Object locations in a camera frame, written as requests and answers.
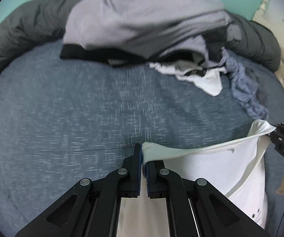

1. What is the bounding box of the black and white garment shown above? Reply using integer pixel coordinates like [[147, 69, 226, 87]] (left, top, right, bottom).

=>
[[149, 60, 227, 97]]

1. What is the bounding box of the grey shirt pile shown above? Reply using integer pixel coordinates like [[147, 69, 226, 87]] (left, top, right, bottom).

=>
[[60, 0, 242, 66]]

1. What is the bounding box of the blue-grey crumpled garment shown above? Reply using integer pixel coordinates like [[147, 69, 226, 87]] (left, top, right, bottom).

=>
[[222, 48, 269, 120]]

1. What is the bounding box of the dark grey rolled duvet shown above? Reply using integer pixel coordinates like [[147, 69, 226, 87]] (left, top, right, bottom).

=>
[[0, 0, 281, 74]]

